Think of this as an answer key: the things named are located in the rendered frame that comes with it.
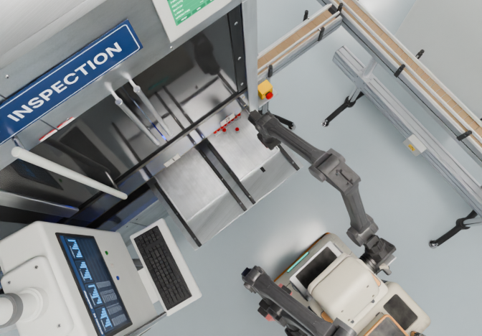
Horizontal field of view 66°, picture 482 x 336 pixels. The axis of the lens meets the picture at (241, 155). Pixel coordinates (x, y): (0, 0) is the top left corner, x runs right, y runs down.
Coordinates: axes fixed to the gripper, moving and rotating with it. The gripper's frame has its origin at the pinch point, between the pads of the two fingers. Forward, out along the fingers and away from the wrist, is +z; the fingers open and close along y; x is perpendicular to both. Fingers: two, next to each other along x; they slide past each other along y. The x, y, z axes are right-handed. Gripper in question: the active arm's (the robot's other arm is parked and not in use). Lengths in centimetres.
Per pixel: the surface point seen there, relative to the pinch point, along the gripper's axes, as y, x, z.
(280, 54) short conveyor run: 39, -39, 3
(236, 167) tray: 9.5, 17.0, 17.8
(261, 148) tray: 8.9, 0.6, 17.8
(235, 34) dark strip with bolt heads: 15, -3, -63
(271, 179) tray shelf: -6.7, 7.1, 20.9
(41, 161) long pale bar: 6, 65, -78
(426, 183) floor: -54, -93, 118
